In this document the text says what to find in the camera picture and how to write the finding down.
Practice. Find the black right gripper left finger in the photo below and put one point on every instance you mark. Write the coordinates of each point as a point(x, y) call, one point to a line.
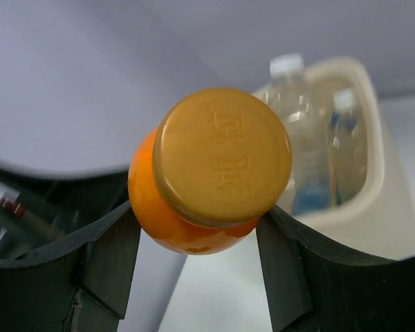
point(79, 283)

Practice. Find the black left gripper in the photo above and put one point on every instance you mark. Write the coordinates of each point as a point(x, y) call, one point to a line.
point(48, 208)

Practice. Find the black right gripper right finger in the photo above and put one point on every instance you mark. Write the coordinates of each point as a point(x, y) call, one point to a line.
point(314, 283)

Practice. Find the slim clear white-cap bottle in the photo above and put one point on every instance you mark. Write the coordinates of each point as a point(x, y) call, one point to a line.
point(348, 143)

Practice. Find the orange juice bottle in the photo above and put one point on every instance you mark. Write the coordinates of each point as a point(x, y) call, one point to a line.
point(200, 182)

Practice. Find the large clear square bottle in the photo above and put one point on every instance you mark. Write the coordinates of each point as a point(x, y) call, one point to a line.
point(289, 96)

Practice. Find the cream plastic bin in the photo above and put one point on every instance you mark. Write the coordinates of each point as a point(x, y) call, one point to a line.
point(380, 220)

